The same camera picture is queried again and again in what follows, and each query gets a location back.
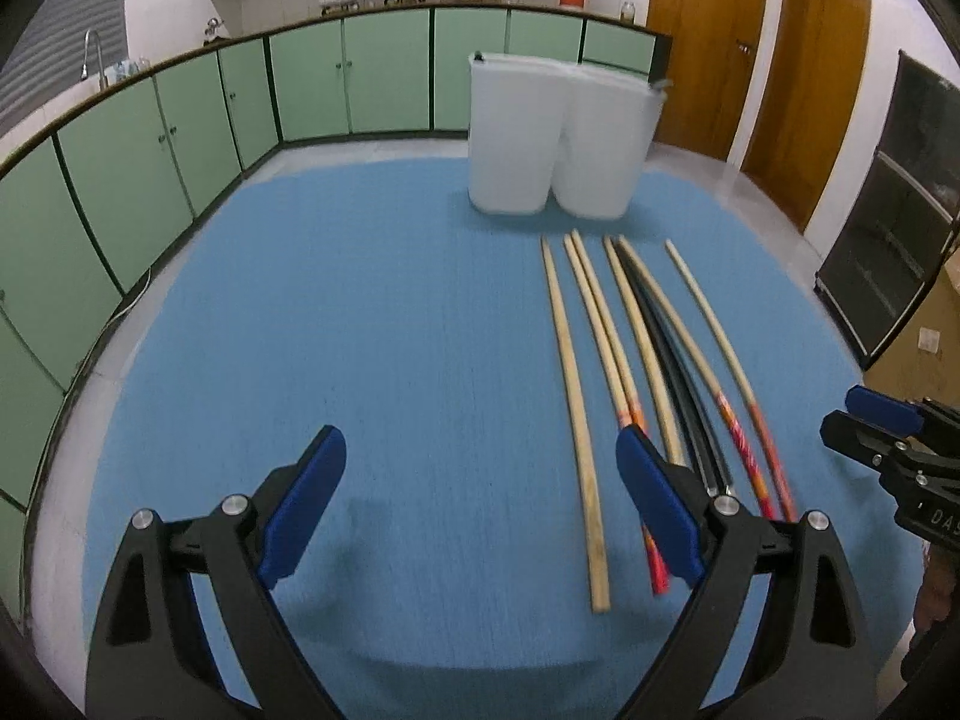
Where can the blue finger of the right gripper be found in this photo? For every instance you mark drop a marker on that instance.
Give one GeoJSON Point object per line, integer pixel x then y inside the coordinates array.
{"type": "Point", "coordinates": [899, 417]}

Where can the cardboard box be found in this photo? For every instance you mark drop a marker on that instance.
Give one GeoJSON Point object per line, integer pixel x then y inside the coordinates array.
{"type": "Point", "coordinates": [923, 360]}

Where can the left wooden door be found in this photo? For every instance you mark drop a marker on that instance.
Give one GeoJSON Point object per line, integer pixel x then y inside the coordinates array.
{"type": "Point", "coordinates": [710, 66]}

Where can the red-ended wooden chopstick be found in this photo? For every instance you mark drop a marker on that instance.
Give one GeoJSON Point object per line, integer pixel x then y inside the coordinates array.
{"type": "Point", "coordinates": [767, 441]}
{"type": "Point", "coordinates": [657, 572]}

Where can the person's hand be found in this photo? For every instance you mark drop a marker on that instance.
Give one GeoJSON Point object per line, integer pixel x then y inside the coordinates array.
{"type": "Point", "coordinates": [934, 600]}

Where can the white double utensil holder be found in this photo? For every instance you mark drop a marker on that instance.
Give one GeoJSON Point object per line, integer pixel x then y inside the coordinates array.
{"type": "Point", "coordinates": [544, 129]}

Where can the blue felt table mat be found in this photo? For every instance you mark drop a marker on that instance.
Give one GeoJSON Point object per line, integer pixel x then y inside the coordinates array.
{"type": "Point", "coordinates": [448, 578]}

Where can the black glass cabinet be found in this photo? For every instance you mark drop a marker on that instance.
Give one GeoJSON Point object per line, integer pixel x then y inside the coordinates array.
{"type": "Point", "coordinates": [904, 220]}

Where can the red-patterned wooden chopstick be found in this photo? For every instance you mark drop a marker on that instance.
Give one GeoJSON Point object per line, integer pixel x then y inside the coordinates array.
{"type": "Point", "coordinates": [693, 350]}

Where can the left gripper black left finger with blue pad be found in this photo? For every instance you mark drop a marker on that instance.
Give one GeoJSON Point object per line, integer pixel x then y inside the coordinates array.
{"type": "Point", "coordinates": [187, 625]}

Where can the right wooden door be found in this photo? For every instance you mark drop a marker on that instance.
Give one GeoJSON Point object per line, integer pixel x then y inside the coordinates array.
{"type": "Point", "coordinates": [815, 73]}

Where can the wooden door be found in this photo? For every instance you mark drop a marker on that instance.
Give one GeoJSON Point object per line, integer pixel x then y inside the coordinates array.
{"type": "Point", "coordinates": [815, 73]}
{"type": "Point", "coordinates": [710, 66]}

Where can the plain wooden chopstick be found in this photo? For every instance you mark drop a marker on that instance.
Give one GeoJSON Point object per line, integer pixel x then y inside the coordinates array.
{"type": "Point", "coordinates": [673, 445]}
{"type": "Point", "coordinates": [596, 554]}

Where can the green lower kitchen cabinets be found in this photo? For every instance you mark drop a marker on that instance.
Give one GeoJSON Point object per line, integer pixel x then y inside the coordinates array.
{"type": "Point", "coordinates": [98, 198]}

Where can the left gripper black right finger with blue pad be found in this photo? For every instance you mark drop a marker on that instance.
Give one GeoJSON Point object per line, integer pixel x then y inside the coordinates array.
{"type": "Point", "coordinates": [810, 656]}

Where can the chrome kitchen faucet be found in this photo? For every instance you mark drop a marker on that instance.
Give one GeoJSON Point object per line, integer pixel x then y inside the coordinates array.
{"type": "Point", "coordinates": [92, 58]}

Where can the orange-ended wooden chopstick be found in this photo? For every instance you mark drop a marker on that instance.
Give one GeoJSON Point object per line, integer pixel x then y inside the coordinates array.
{"type": "Point", "coordinates": [607, 329]}

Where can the black chopstick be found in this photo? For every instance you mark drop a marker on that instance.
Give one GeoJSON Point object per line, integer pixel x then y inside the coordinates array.
{"type": "Point", "coordinates": [675, 374]}
{"type": "Point", "coordinates": [694, 404]}

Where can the glass jar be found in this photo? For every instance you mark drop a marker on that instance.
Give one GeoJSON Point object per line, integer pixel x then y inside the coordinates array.
{"type": "Point", "coordinates": [628, 12]}

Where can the grey window blind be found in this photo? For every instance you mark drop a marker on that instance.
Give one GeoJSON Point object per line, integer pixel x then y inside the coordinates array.
{"type": "Point", "coordinates": [48, 56]}

